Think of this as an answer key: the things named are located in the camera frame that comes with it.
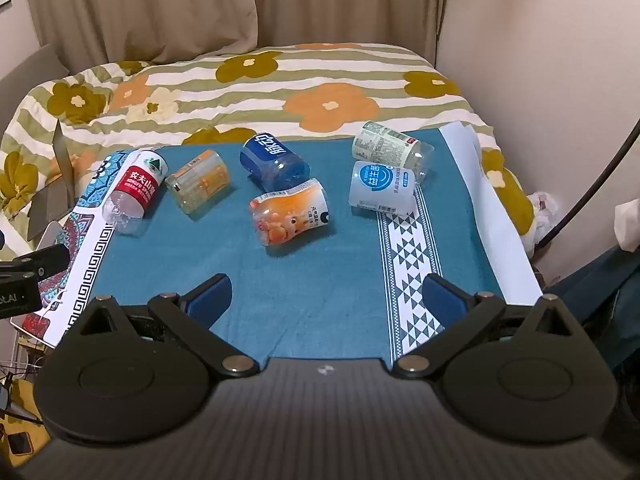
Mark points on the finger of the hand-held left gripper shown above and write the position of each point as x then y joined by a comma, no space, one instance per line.
47,259

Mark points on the white plastic bag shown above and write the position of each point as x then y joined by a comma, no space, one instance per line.
547,215

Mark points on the silver laptop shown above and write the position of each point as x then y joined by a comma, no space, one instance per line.
57,195

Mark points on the light blue label cup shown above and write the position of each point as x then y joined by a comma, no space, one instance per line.
380,185

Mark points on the grey headboard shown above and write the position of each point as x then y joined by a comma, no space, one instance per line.
30,75

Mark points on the floral striped blanket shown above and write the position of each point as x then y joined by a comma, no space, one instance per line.
325,80

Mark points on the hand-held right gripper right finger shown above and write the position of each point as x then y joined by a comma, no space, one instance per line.
445,302

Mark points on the beige curtain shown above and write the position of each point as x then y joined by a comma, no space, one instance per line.
350,0
150,10

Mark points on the orange cartoon label cup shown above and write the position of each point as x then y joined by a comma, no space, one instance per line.
287,212

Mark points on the blue patterned tablecloth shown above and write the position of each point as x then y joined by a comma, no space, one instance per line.
325,270

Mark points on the green white label cup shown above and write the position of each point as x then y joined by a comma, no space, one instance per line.
385,142

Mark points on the orange striped clear cup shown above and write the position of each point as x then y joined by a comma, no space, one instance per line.
200,180

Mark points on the dark blue cloth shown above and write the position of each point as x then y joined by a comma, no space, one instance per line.
600,285

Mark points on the white tissue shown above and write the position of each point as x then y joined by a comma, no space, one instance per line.
630,225

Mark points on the red label clear cup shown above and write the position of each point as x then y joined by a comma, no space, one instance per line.
140,185

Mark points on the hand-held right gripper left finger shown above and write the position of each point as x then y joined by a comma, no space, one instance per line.
210,300

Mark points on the yellow cloth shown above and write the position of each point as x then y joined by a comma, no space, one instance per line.
27,395

